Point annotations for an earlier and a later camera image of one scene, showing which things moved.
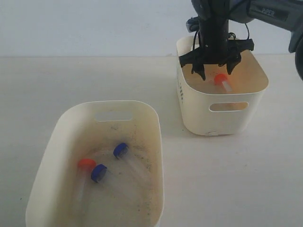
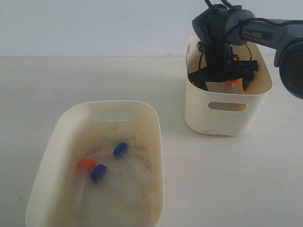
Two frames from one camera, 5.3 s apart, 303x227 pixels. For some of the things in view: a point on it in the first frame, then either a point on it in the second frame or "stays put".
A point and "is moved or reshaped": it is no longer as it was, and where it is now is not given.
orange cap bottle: [221, 79] is moved or reshaped
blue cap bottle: [101, 174] stays put
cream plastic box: [101, 165] stays put
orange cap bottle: [85, 166] stays put
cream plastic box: [220, 104] is moved or reshaped
